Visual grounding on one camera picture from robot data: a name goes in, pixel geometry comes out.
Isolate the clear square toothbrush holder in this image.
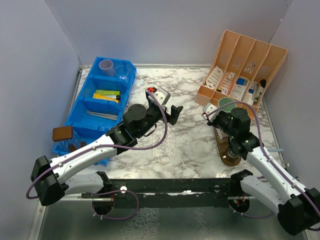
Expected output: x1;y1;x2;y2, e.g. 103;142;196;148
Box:
215;128;228;144

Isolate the green plastic cup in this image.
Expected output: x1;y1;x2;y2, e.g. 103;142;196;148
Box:
218;97;237;113

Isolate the dark blue plastic cup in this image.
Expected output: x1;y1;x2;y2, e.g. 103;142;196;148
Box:
225;147;241;162

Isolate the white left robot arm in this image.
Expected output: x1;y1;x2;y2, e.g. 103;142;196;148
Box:
26;88;183;206

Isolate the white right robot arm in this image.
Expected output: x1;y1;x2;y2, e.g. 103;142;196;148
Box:
203;104;320;236

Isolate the brown oval wooden tray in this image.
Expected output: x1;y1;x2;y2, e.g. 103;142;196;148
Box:
213;127;241;167

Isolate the white blue box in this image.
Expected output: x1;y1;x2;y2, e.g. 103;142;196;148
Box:
236;77;249;86

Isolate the white oval soap packet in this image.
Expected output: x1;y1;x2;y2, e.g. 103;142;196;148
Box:
205;66;224;90

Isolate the blue plastic bin organizer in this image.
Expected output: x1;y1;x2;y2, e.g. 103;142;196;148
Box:
51;56;137;167

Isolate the clear plastic cup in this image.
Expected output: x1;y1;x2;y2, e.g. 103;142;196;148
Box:
114;65;129;79

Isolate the peach compartment organizer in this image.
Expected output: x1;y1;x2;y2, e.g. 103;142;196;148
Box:
195;30;287;119

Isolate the lilac plastic cup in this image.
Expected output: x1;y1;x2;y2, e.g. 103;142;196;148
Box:
99;59;115;77

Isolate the brown lid clear box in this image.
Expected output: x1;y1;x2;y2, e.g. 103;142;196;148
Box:
52;125;86;153

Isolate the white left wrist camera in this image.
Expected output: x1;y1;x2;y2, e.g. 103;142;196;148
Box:
146;87;171;106

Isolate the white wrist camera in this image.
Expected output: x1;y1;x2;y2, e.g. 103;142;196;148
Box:
146;87;171;106
202;102;221;123

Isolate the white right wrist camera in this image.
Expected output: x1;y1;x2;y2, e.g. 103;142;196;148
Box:
202;102;221;123

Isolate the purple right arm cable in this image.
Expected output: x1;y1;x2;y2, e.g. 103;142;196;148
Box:
204;101;320;231

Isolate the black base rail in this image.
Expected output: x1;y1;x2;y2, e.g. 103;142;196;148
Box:
82;171;250;215

